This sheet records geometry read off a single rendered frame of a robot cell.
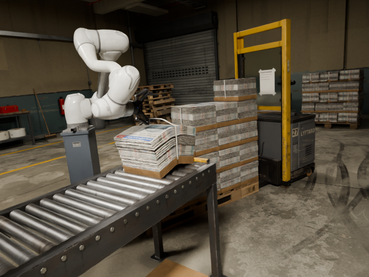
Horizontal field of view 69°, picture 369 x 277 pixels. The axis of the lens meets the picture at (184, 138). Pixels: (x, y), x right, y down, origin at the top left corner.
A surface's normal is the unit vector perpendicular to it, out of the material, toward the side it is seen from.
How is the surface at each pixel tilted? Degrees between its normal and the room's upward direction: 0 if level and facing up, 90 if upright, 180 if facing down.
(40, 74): 90
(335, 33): 90
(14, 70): 90
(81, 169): 90
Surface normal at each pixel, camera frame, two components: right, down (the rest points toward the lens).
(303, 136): 0.57, 0.12
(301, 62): -0.58, 0.21
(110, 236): 0.81, 0.06
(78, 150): 0.04, 0.20
